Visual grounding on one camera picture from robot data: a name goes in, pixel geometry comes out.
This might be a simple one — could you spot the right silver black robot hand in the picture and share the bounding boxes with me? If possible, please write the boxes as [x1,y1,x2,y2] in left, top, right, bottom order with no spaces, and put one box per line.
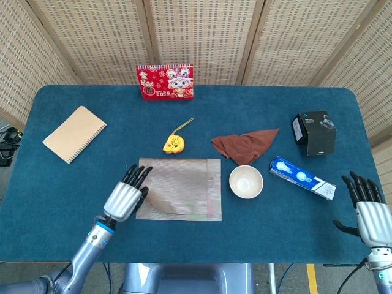
[332,171,392,248]

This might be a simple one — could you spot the blue toothpaste box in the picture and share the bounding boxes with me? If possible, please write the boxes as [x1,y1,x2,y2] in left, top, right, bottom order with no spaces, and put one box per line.
[269,156,337,202]

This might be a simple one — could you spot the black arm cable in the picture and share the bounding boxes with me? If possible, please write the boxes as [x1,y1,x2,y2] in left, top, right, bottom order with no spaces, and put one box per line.
[345,258,370,294]
[50,262,74,281]

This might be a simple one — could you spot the brown cloth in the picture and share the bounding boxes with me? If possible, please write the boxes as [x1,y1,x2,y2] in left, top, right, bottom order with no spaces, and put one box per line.
[211,127,281,167]

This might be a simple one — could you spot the cream round bowl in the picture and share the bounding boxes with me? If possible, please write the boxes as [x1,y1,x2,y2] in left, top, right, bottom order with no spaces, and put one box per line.
[228,165,264,200]

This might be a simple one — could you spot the kraft spiral notebook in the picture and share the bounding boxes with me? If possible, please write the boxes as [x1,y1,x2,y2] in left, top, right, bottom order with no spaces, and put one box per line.
[42,105,108,165]

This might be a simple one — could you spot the red desk calendar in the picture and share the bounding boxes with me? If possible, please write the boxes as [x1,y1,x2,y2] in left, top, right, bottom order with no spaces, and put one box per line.
[135,63,195,102]

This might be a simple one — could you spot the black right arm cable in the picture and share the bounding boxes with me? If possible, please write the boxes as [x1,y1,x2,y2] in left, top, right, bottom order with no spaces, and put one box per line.
[345,258,370,294]

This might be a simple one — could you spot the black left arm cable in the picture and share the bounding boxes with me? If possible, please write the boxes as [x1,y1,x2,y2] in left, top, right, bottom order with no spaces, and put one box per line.
[50,262,74,281]

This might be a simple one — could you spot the black cardboard box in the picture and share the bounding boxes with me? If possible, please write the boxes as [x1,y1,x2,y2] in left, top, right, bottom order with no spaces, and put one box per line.
[290,110,337,157]

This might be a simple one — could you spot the blue felt table cover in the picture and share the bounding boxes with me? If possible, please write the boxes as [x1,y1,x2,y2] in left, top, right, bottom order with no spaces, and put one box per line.
[0,85,387,265]

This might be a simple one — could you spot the grey woven placemat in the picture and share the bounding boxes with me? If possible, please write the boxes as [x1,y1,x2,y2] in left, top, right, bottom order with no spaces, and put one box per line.
[135,157,222,222]

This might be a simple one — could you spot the blue-grey robot torso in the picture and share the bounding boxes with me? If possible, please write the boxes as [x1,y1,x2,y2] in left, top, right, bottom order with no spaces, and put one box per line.
[121,262,255,294]

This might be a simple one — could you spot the white table leg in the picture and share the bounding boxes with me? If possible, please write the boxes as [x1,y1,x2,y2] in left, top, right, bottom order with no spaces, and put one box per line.
[268,263,277,294]

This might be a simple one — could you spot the yellow tape measure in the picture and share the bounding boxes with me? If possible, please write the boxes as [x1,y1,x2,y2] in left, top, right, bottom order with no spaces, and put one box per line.
[162,117,195,154]

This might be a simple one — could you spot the black equipment with cables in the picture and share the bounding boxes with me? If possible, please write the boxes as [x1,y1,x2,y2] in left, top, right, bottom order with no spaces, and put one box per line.
[0,126,23,168]

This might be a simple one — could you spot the woven bamboo folding screen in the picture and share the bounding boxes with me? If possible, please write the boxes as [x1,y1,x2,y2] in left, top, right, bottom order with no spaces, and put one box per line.
[0,0,392,148]

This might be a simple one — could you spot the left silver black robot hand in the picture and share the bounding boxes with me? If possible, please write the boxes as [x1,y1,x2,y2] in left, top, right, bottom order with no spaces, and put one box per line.
[103,164,153,223]

